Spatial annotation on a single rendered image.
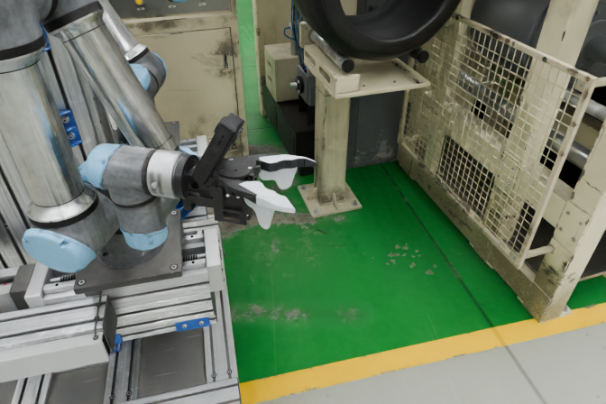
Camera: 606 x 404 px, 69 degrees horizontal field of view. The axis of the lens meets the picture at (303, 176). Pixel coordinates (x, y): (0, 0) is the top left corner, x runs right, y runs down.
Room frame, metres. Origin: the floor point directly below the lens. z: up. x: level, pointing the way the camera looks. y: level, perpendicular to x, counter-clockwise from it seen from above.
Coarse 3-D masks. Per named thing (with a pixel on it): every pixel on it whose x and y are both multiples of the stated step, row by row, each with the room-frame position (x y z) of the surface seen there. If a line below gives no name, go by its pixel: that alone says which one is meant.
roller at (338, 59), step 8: (312, 32) 1.71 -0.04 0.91; (312, 40) 1.70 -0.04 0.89; (320, 40) 1.62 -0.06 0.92; (320, 48) 1.61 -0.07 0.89; (328, 48) 1.54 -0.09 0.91; (328, 56) 1.53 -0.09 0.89; (336, 56) 1.46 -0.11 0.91; (344, 56) 1.44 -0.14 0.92; (336, 64) 1.46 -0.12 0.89; (344, 64) 1.40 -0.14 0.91; (352, 64) 1.41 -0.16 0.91
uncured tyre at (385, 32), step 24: (312, 0) 1.38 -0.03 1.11; (336, 0) 1.37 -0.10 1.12; (408, 0) 1.74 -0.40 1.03; (432, 0) 1.66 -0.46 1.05; (456, 0) 1.50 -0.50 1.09; (312, 24) 1.43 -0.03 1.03; (336, 24) 1.37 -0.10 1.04; (360, 24) 1.69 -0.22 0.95; (384, 24) 1.71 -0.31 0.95; (408, 24) 1.66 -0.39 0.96; (432, 24) 1.47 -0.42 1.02; (336, 48) 1.42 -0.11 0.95; (360, 48) 1.40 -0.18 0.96; (384, 48) 1.42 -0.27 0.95; (408, 48) 1.45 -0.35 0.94
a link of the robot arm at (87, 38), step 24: (72, 0) 0.71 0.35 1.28; (96, 0) 0.75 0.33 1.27; (48, 24) 0.70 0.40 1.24; (72, 24) 0.70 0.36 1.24; (96, 24) 0.73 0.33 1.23; (72, 48) 0.70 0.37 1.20; (96, 48) 0.71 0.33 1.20; (96, 72) 0.70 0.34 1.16; (120, 72) 0.71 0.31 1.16; (120, 96) 0.70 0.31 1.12; (144, 96) 0.72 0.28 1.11; (120, 120) 0.69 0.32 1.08; (144, 120) 0.70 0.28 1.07; (144, 144) 0.69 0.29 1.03; (168, 144) 0.70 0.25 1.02
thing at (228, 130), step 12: (228, 120) 0.55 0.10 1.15; (240, 120) 0.57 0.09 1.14; (216, 132) 0.55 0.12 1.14; (228, 132) 0.54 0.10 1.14; (240, 132) 0.56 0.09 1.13; (216, 144) 0.54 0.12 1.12; (228, 144) 0.54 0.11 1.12; (204, 156) 0.54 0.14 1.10; (216, 156) 0.54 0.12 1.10; (204, 168) 0.54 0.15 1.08; (204, 180) 0.54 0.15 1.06
